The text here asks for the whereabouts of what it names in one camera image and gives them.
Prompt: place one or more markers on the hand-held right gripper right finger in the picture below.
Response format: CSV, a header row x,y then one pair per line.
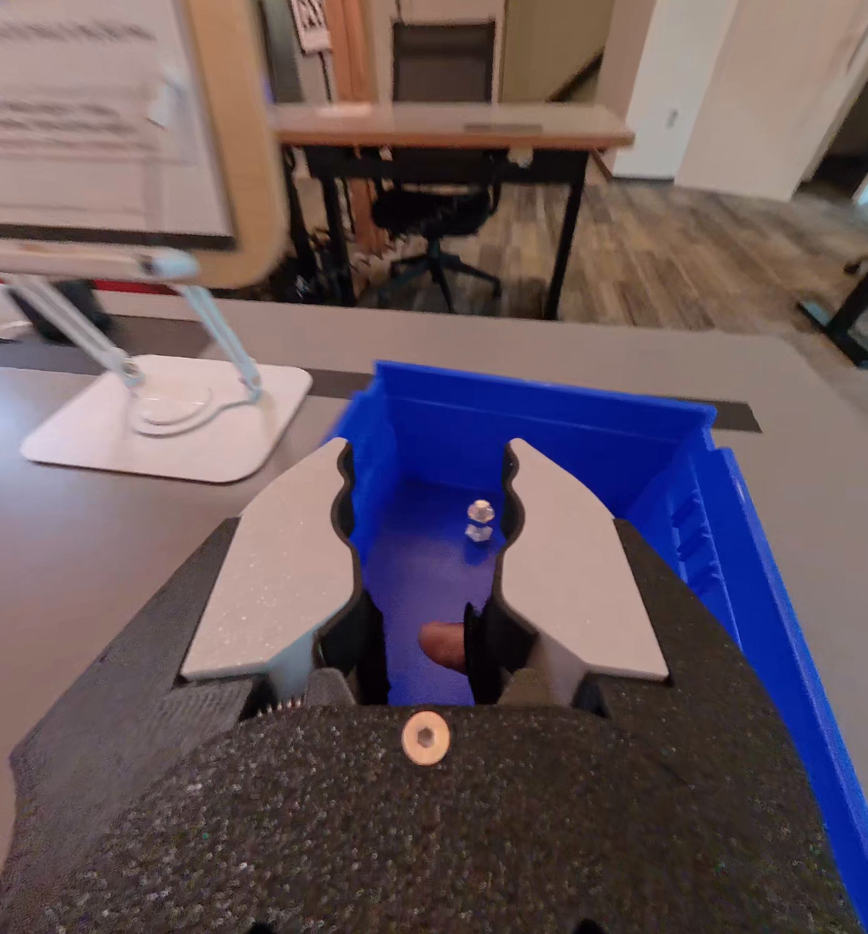
x,y
579,584

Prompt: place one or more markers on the black office chair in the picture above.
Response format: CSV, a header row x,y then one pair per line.
x,y
441,204

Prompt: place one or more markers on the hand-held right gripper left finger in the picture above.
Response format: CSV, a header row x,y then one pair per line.
x,y
273,576

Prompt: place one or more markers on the person's right hand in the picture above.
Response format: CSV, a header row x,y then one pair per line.
x,y
445,642

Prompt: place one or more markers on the printed instruction sheet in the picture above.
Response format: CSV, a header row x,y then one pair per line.
x,y
76,109

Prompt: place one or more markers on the blue plastic bin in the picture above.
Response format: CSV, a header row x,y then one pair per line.
x,y
623,452

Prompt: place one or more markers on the wooden office desk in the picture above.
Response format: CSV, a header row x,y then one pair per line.
x,y
441,120

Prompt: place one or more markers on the large silver hex bolt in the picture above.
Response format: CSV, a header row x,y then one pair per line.
x,y
477,533

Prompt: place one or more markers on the wall poster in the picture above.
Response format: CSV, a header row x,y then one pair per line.
x,y
311,22

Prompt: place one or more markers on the white document stand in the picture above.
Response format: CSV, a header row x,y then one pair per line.
x,y
178,430

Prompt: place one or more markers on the instruction sign board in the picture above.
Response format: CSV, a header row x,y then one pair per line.
x,y
251,146

